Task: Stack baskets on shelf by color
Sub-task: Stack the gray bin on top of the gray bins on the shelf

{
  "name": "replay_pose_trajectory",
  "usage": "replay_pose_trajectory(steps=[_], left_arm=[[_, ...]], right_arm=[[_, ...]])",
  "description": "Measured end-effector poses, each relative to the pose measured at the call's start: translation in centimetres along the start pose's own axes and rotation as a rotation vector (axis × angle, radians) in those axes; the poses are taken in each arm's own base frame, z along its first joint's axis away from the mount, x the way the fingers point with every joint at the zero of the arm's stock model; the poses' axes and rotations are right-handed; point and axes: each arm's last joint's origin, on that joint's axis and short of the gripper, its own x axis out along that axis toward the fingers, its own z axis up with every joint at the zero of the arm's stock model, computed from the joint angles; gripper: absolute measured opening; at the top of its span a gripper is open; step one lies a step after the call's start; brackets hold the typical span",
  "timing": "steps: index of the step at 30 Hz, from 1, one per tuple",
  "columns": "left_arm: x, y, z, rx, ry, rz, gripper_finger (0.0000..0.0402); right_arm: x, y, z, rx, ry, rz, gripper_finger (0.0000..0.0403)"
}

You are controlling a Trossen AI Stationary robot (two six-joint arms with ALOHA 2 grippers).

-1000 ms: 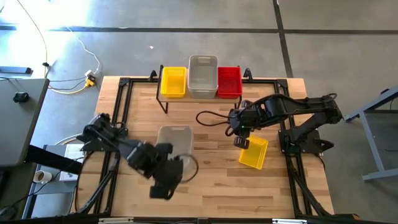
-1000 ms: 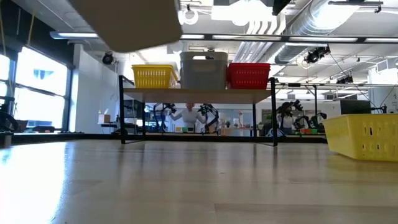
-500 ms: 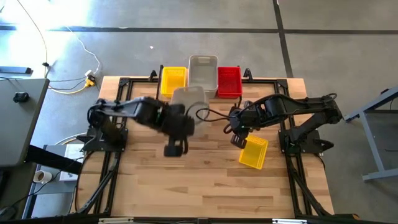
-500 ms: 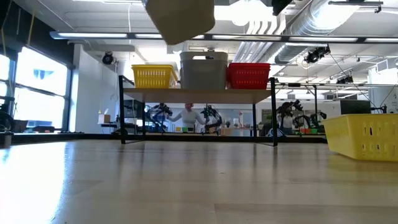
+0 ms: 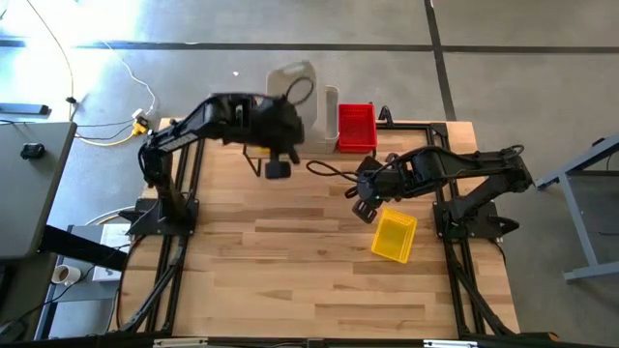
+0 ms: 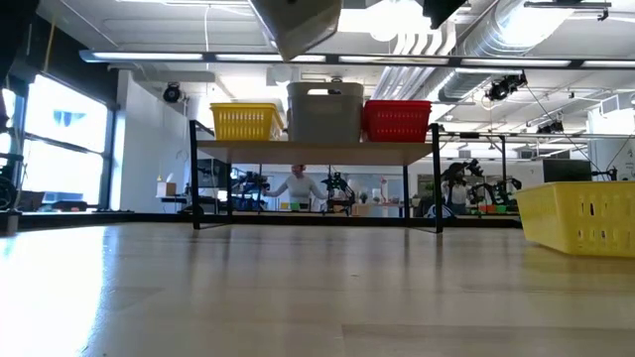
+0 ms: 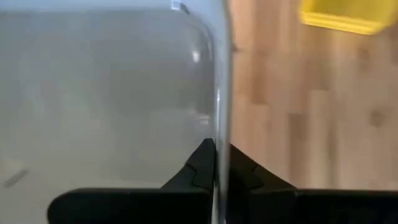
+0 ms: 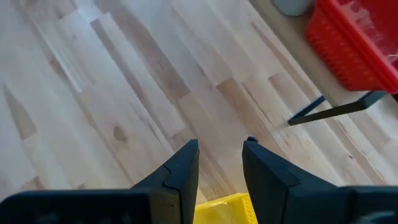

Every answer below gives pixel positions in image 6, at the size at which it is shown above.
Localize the grey plastic storage bin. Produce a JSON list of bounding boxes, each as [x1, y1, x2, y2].
[[246, 0, 344, 63], [286, 81, 366, 100], [287, 96, 365, 145]]

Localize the wooden shelf black metal legs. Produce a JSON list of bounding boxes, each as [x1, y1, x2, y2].
[[188, 118, 445, 235]]

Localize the black overhead light bar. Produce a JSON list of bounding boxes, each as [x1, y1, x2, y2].
[[78, 48, 635, 71]]

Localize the black ceiling track fixture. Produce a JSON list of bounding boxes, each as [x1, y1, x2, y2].
[[523, 0, 612, 22]]

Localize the person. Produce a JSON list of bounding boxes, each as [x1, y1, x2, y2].
[[264, 164, 329, 212], [440, 161, 471, 217]]

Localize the black monitor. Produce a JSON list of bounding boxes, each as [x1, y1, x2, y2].
[[542, 158, 593, 183]]

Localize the silver ventilation duct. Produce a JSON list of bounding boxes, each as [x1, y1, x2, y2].
[[436, 0, 579, 103]]

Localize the black hanging camera cluster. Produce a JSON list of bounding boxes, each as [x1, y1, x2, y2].
[[535, 117, 567, 136], [484, 72, 529, 103]]

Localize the black metal frame bar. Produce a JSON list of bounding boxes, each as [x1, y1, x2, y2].
[[439, 131, 635, 173]]

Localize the black aluminium rig frame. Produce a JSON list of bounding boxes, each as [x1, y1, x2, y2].
[[18, 210, 523, 232]]

